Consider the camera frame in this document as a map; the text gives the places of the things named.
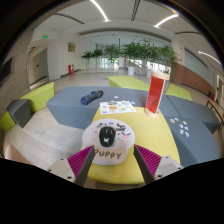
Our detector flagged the lime green bench seat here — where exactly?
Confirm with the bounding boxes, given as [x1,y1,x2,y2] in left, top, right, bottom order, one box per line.
[0,81,56,132]

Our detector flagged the potted green plants row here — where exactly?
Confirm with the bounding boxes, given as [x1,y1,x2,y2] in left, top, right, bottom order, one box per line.
[81,38,180,77]

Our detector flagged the black computer mouse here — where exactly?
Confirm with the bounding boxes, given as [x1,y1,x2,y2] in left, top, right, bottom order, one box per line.
[98,125,117,148]

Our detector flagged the large grey upholstered seat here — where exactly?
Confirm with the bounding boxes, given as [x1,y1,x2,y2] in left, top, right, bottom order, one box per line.
[46,86,150,131]

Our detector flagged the white sticker sheet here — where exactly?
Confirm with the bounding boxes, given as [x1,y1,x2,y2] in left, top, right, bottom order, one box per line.
[99,99,137,116]

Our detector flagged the ceiling strip lights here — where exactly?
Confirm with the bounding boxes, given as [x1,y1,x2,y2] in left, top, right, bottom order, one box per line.
[89,0,223,66]

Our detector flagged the small dark grey pouf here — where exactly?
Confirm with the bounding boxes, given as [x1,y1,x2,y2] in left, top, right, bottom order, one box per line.
[5,98,33,129]

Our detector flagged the small stickers group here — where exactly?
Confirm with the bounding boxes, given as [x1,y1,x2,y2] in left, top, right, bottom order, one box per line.
[169,117,191,138]

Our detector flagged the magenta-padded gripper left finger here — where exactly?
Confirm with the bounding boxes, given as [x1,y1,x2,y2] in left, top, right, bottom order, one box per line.
[45,144,96,188]

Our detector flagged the dark wall screen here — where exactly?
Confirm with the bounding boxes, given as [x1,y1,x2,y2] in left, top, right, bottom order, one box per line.
[0,56,14,87]

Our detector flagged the brown wall plaque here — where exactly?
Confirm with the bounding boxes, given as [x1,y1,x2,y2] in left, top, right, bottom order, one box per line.
[67,42,77,53]

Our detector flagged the round white printed mouse pad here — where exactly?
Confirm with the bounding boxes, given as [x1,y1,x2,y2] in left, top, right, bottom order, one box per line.
[81,118,137,166]

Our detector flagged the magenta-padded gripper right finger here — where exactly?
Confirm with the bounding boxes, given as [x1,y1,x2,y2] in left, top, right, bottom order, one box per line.
[132,143,184,185]

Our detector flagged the lime green upholstered seat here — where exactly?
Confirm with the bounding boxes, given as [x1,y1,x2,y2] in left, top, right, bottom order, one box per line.
[107,75,151,92]
[165,83,194,102]

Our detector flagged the brown wooden counter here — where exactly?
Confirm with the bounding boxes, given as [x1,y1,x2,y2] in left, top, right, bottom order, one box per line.
[171,62,216,97]

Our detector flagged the dark wooden chair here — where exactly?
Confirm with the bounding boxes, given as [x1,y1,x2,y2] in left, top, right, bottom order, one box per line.
[205,97,224,132]

